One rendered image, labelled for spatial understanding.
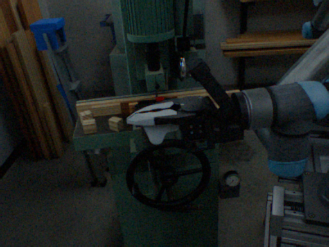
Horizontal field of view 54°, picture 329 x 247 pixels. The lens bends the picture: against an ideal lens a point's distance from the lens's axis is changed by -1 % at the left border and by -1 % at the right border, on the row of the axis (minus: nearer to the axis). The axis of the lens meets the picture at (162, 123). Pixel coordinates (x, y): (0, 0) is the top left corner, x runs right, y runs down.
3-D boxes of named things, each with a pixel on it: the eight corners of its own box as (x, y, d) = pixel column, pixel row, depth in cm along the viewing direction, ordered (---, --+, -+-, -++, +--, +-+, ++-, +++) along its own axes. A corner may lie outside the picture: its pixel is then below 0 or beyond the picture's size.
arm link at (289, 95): (329, 130, 59) (337, 87, 55) (272, 139, 59) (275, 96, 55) (308, 111, 66) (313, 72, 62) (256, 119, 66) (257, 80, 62)
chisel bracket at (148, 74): (148, 95, 126) (146, 74, 122) (146, 82, 139) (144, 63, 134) (166, 93, 127) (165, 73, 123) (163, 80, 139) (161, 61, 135)
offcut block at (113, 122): (109, 129, 122) (108, 119, 120) (115, 125, 125) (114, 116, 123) (118, 132, 120) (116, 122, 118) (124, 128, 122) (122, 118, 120)
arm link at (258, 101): (274, 95, 55) (256, 81, 62) (247, 99, 55) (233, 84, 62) (272, 134, 58) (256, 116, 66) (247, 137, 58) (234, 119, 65)
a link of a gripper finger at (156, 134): (130, 152, 57) (182, 144, 58) (125, 121, 55) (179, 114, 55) (130, 143, 60) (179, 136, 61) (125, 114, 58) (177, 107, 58)
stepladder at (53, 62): (86, 189, 235) (24, 26, 179) (93, 168, 257) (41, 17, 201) (107, 186, 233) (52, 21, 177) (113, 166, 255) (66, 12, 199)
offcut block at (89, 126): (84, 134, 121) (82, 125, 119) (85, 128, 124) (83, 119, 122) (96, 132, 121) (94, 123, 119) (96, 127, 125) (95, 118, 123)
